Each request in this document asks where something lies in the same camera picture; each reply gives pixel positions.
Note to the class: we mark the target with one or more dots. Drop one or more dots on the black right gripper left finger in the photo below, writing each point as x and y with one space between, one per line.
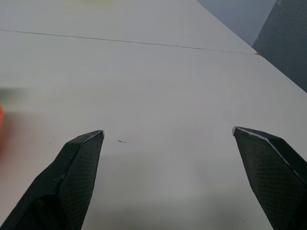
69 182

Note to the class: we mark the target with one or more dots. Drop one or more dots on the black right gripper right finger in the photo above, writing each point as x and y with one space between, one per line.
273 177

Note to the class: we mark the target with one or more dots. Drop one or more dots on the orange object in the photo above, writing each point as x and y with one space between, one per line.
1 115

